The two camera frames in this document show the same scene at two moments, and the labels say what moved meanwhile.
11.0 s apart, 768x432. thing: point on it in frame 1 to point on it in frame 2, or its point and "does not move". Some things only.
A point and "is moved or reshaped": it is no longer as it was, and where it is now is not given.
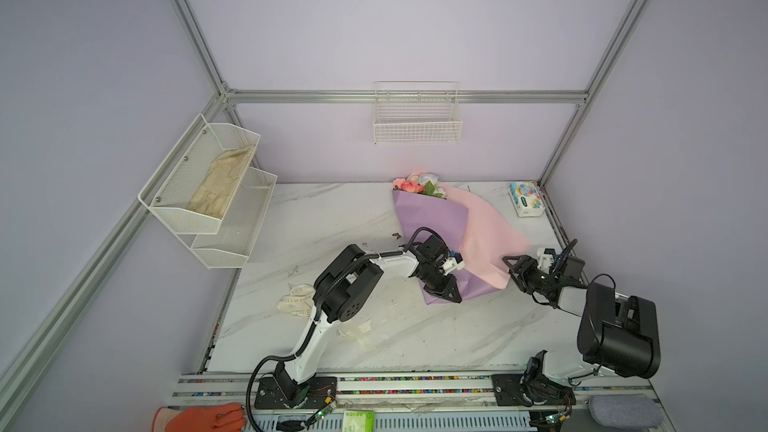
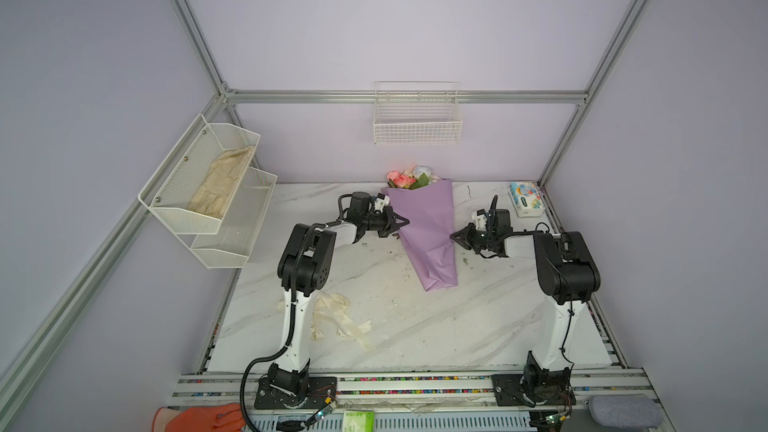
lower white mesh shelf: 239,227 does not move
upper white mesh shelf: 194,187 does not move
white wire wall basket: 417,112 does not move
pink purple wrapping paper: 487,240 is moved or reshaped
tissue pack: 527,198 does not move
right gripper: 528,273 to 467,230
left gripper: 442,292 to 390,218
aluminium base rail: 405,403 does not move
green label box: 358,421 does not move
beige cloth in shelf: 222,175 does not move
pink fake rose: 410,186 is moved or reshaped
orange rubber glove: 221,417 does not move
